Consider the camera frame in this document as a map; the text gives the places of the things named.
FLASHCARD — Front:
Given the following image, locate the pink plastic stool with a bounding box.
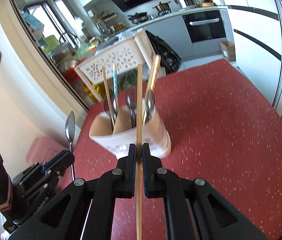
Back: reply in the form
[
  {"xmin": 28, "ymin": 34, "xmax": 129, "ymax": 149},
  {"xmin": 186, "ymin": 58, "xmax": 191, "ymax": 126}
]
[{"xmin": 26, "ymin": 136, "xmax": 66, "ymax": 165}]

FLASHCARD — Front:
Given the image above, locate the cardboard box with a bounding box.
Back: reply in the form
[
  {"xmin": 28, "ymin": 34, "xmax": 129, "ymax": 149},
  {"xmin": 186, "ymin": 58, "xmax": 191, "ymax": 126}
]
[{"xmin": 220, "ymin": 41, "xmax": 236, "ymax": 62}]

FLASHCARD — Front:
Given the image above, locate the spice rack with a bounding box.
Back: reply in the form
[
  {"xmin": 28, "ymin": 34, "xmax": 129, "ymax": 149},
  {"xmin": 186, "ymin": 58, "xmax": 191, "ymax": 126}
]
[{"xmin": 97, "ymin": 12, "xmax": 126, "ymax": 38}]

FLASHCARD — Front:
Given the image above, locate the plain wooden chopstick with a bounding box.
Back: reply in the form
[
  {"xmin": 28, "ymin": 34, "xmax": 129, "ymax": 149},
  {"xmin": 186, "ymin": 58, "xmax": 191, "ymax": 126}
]
[
  {"xmin": 101, "ymin": 66, "xmax": 111, "ymax": 103},
  {"xmin": 145, "ymin": 55, "xmax": 159, "ymax": 93},
  {"xmin": 136, "ymin": 64, "xmax": 143, "ymax": 240}
]

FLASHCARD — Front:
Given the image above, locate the white refrigerator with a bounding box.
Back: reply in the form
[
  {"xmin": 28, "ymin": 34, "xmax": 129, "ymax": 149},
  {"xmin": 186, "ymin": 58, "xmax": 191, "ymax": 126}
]
[{"xmin": 224, "ymin": 0, "xmax": 282, "ymax": 107}]

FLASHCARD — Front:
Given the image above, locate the blue patterned chopstick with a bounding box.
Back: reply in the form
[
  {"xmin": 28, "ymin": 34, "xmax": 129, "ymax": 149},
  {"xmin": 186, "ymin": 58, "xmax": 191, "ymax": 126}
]
[{"xmin": 112, "ymin": 62, "xmax": 118, "ymax": 106}]

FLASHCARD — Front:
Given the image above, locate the green vegetables bunch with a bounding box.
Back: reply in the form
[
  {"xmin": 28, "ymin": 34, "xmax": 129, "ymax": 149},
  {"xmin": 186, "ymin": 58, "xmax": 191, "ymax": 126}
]
[{"xmin": 118, "ymin": 69, "xmax": 137, "ymax": 91}]

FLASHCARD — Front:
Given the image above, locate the brass cooking pot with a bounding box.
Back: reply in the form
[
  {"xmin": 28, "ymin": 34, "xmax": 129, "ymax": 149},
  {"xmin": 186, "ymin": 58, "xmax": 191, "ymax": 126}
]
[{"xmin": 153, "ymin": 2, "xmax": 170, "ymax": 12}]

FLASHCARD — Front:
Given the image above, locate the dark translucent spoon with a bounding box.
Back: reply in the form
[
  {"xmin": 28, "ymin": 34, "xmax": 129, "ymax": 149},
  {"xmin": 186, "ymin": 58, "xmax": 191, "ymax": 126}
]
[
  {"xmin": 143, "ymin": 90, "xmax": 155, "ymax": 124},
  {"xmin": 64, "ymin": 110, "xmax": 77, "ymax": 182},
  {"xmin": 126, "ymin": 95, "xmax": 137, "ymax": 128},
  {"xmin": 108, "ymin": 96, "xmax": 118, "ymax": 131}
]

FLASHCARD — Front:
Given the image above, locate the black bag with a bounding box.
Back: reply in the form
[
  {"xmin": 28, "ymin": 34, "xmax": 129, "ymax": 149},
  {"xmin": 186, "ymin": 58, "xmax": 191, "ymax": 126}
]
[{"xmin": 145, "ymin": 30, "xmax": 182, "ymax": 74}]

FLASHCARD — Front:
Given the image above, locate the orange patterned chopstick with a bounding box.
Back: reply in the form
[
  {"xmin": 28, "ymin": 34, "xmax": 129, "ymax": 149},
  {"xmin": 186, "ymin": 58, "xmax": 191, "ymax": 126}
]
[{"xmin": 143, "ymin": 54, "xmax": 161, "ymax": 124}]

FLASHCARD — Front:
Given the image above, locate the pink utensil holder caddy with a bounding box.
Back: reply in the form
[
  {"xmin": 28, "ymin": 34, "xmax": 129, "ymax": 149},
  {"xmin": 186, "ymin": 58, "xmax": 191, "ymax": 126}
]
[{"xmin": 89, "ymin": 105, "xmax": 171, "ymax": 159}]

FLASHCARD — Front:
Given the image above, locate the steel pot with lid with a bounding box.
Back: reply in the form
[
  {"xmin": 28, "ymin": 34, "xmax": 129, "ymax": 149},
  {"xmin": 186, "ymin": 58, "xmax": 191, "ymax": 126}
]
[{"xmin": 48, "ymin": 42, "xmax": 75, "ymax": 64}]

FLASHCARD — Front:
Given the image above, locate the black wok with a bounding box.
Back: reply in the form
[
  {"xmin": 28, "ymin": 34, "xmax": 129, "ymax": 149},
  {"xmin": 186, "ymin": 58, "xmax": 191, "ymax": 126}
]
[{"xmin": 127, "ymin": 12, "xmax": 149, "ymax": 24}]

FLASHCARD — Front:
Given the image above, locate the built-in black oven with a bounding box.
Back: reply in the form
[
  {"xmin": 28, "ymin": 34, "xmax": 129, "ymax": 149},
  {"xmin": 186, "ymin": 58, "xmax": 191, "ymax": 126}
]
[{"xmin": 182, "ymin": 10, "xmax": 226, "ymax": 43}]

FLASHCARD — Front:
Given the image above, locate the yellow gold package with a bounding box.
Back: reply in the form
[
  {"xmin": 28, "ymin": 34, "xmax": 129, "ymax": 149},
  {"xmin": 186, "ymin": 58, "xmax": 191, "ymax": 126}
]
[{"xmin": 82, "ymin": 82, "xmax": 105, "ymax": 103}]

